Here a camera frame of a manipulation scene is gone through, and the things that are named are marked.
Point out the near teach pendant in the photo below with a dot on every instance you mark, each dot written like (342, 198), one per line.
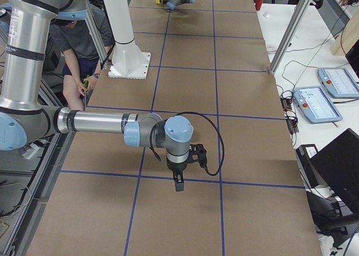
(316, 105)

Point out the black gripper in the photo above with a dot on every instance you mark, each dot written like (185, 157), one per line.
(176, 166)

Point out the seated person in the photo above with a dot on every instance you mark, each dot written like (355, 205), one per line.
(82, 62)

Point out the aluminium frame post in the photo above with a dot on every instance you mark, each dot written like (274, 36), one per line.
(298, 14)

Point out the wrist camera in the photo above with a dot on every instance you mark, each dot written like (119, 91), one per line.
(197, 153)

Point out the green handled screwdriver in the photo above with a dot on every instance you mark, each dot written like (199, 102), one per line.
(85, 84)

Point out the teach pendant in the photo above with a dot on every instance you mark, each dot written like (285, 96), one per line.
(316, 105)
(338, 82)

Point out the black monitor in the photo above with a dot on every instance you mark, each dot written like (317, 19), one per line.
(331, 179)

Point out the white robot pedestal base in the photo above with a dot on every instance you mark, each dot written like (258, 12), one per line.
(128, 61)

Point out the far teach pendant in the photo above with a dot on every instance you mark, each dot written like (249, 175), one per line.
(338, 82)

